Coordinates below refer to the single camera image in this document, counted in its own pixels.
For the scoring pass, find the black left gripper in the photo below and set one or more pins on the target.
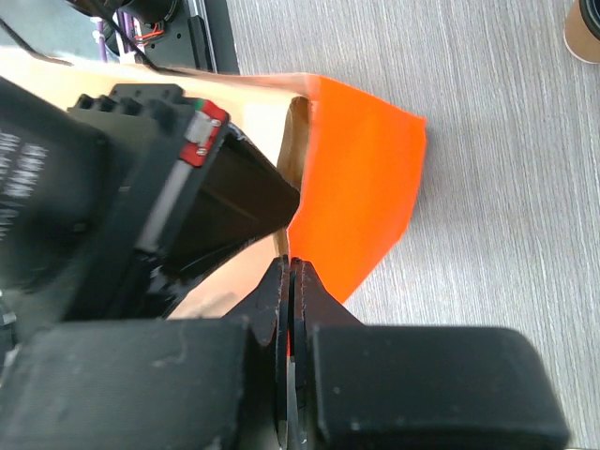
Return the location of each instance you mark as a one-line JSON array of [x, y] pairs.
[[95, 199]]

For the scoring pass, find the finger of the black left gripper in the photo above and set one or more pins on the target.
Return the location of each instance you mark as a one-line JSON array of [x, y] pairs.
[[234, 199]]

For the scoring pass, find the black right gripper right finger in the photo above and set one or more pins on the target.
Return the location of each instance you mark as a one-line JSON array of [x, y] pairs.
[[312, 308]]

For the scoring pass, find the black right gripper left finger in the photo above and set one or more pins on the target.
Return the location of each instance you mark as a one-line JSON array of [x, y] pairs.
[[264, 414]]

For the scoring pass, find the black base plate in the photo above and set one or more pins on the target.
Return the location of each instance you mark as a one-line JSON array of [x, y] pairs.
[[177, 34]]

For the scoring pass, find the orange paper bag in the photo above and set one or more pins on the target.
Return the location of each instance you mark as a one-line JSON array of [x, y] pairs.
[[362, 173]]

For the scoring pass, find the single cardboard cup carrier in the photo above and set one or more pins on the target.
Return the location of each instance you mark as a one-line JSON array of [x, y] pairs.
[[293, 150]]

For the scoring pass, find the brown paper coffee cup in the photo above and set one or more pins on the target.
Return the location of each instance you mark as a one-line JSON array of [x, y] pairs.
[[581, 31]]

